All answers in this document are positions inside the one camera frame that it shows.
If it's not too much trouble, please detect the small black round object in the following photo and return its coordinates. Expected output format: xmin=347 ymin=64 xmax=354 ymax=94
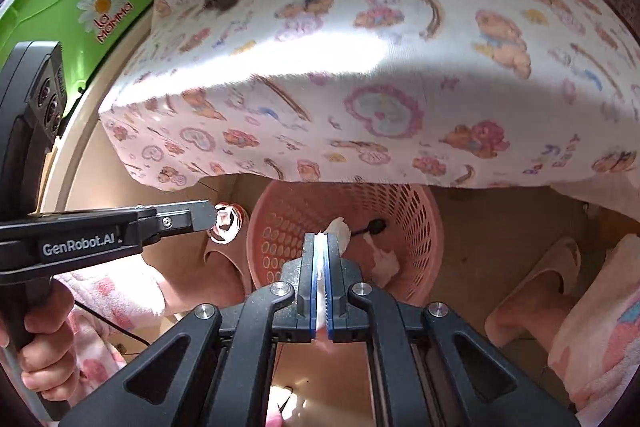
xmin=349 ymin=219 xmax=389 ymax=239

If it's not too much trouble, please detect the black cable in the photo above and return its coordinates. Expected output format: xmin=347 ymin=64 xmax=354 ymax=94
xmin=74 ymin=299 xmax=152 ymax=349

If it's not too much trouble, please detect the bear printed table cloth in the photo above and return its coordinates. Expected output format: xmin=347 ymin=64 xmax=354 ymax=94
xmin=97 ymin=0 xmax=640 ymax=218

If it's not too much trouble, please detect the person's left hand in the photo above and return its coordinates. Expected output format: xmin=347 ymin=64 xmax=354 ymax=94
xmin=19 ymin=289 xmax=77 ymax=392

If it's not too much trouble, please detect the white shelf unit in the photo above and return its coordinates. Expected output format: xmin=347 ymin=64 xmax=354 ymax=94
xmin=39 ymin=14 xmax=157 ymax=214

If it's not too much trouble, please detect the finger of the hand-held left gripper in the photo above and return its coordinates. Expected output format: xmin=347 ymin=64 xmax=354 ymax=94
xmin=140 ymin=199 xmax=217 ymax=239

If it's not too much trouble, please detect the red white wrapper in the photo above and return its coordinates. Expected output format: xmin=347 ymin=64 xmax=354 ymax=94
xmin=209 ymin=202 xmax=244 ymax=244

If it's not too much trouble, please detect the pink slipper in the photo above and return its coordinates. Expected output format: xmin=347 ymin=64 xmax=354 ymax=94
xmin=201 ymin=206 xmax=252 ymax=304
xmin=483 ymin=236 xmax=584 ymax=349

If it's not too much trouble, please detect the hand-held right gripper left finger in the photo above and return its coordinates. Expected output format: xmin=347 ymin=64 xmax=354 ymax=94
xmin=59 ymin=231 xmax=322 ymax=427

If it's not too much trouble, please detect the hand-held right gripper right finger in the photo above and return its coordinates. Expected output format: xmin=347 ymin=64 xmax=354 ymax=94
xmin=324 ymin=233 xmax=582 ymax=427

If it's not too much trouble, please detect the pink plastic mesh basket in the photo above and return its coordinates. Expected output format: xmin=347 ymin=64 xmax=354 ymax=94
xmin=246 ymin=181 xmax=444 ymax=309

